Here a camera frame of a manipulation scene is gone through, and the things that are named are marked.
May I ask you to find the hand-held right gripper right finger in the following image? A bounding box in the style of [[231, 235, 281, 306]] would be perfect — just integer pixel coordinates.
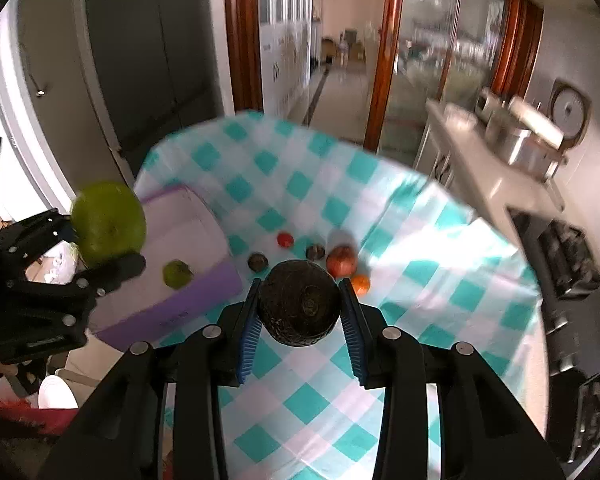
[[337, 279, 563, 480]]

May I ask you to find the large red tomato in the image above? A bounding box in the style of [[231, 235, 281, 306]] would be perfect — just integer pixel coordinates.
[[326, 245, 357, 277]]

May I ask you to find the purple-edged white box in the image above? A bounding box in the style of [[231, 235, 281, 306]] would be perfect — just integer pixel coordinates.
[[92, 185, 243, 343]]

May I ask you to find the small metal appliance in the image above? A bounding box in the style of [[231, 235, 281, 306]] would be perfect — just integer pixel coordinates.
[[475, 87, 506, 121]]

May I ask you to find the white counter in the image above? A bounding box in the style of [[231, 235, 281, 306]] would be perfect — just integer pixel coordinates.
[[415, 97, 566, 241]]

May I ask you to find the grey refrigerator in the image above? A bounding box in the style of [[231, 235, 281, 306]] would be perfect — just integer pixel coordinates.
[[17, 0, 226, 186]]

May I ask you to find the red cloth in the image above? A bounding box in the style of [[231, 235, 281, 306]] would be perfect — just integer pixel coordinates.
[[0, 395, 81, 436]]

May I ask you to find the teal checked tablecloth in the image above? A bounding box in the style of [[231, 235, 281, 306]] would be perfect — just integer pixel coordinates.
[[132, 110, 543, 480]]

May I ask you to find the round dial scale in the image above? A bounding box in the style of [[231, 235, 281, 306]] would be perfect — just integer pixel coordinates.
[[550, 79, 592, 151]]

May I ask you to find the large dark brown fruit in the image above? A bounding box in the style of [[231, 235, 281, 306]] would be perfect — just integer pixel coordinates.
[[257, 259, 342, 348]]

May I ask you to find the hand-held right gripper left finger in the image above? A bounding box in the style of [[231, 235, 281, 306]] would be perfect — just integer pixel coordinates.
[[45, 277, 261, 480]]

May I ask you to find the metal pot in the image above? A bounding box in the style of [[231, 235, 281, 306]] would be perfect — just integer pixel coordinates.
[[485, 115, 566, 181]]

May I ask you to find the white plate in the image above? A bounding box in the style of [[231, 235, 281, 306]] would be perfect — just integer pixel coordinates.
[[37, 374, 79, 410]]

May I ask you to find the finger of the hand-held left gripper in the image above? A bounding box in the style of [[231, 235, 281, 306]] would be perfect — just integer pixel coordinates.
[[10, 252, 147, 311], [0, 209, 77, 267]]

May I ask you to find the wooden door frame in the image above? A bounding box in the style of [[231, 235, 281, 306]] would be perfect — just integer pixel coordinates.
[[492, 0, 543, 96], [365, 0, 406, 151], [223, 0, 264, 113]]

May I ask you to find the green apple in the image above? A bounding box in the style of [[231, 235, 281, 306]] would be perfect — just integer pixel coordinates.
[[162, 259, 195, 290], [71, 180, 147, 268]]

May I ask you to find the black stove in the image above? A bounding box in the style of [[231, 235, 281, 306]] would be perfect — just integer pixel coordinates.
[[510, 207, 600, 376]]

